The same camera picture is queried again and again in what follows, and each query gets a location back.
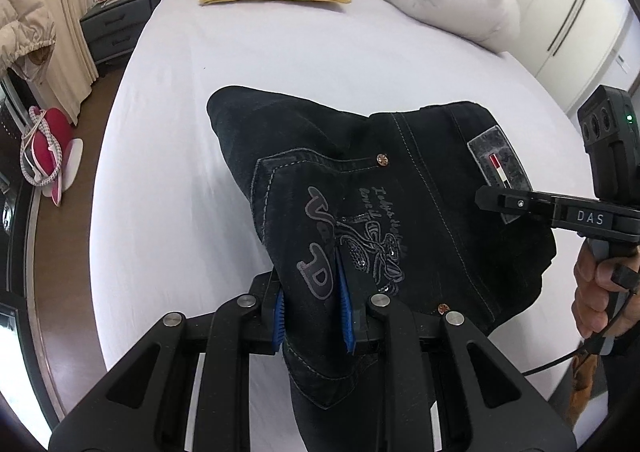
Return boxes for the black jeans pants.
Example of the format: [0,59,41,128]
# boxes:
[207,86,556,451]

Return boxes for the person right hand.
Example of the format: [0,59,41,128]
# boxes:
[572,242,639,339]

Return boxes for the white wardrobe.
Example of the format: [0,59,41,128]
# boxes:
[510,0,631,113]

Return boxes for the red and white slippers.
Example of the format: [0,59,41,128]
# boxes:
[20,106,84,206]

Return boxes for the grey nightstand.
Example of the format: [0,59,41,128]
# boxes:
[80,0,160,66]

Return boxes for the beige puffer jacket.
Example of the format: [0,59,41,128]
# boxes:
[1,0,56,82]

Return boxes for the beige curtain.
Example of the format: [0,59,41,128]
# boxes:
[37,0,98,124]

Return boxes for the black cable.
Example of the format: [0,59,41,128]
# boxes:
[519,331,609,378]

